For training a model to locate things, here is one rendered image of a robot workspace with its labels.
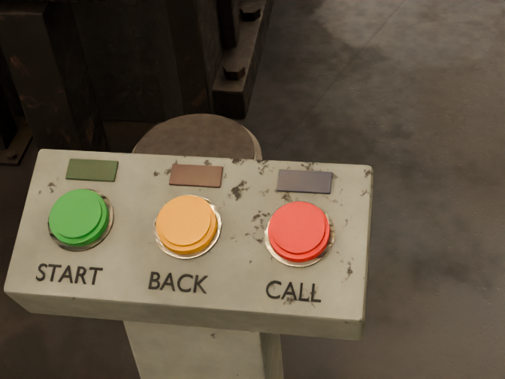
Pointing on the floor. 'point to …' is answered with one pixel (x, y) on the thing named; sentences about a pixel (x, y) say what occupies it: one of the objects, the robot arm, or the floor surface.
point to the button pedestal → (198, 264)
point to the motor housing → (52, 74)
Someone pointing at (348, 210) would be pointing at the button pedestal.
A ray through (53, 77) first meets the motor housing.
